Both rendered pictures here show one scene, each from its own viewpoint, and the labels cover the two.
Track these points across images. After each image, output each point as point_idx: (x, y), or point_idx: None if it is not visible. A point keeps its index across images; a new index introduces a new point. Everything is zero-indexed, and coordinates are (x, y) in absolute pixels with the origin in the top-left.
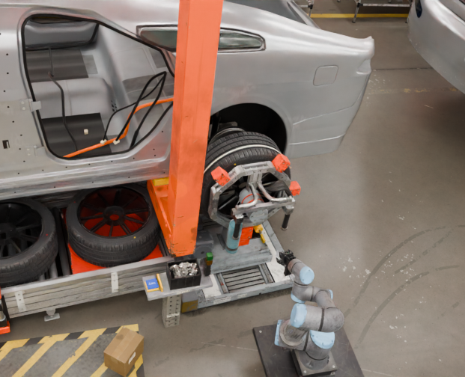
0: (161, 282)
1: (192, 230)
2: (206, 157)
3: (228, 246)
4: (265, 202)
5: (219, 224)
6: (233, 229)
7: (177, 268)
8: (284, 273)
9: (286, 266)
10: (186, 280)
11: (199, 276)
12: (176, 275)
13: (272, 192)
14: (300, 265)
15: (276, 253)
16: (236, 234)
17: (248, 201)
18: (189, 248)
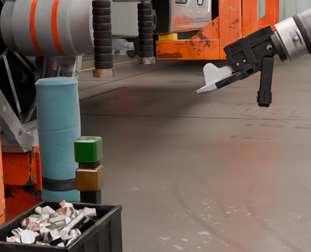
0: None
1: None
2: None
3: (64, 174)
4: (33, 87)
5: (4, 119)
6: (68, 84)
7: (38, 225)
8: (263, 99)
9: (266, 65)
10: (99, 243)
11: (118, 215)
12: (64, 238)
13: (33, 59)
14: None
15: (207, 78)
16: (111, 50)
17: (52, 1)
18: None
